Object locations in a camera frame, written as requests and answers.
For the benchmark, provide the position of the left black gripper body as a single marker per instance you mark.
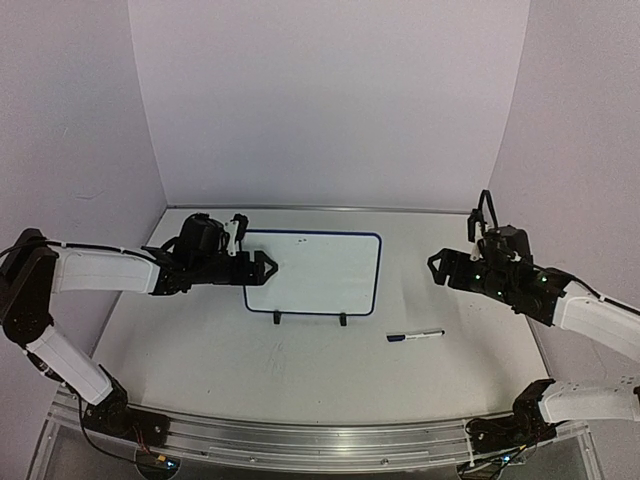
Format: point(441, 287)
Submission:
point(207, 271)

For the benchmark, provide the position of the white whiteboard marker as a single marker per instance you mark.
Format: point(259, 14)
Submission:
point(433, 333)

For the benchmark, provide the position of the blue framed whiteboard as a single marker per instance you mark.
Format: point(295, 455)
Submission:
point(324, 273)

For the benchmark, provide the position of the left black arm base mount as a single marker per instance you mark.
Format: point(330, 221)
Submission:
point(114, 417)

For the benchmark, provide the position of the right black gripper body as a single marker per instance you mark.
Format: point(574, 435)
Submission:
point(451, 270)

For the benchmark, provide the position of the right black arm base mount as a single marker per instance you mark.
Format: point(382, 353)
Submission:
point(522, 428)

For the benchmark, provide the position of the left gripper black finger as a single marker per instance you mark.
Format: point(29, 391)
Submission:
point(263, 277)
point(268, 265)

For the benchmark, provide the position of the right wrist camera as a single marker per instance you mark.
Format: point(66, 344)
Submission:
point(476, 228)

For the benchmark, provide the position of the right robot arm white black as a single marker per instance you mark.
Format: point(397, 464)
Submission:
point(571, 305)

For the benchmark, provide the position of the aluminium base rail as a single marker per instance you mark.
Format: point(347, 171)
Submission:
point(327, 449)

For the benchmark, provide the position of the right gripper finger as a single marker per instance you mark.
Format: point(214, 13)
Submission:
point(439, 270)
point(437, 258)

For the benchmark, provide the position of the dark blue marker cap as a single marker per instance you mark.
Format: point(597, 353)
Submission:
point(396, 338)

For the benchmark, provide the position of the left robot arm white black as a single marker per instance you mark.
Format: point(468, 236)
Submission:
point(35, 268)

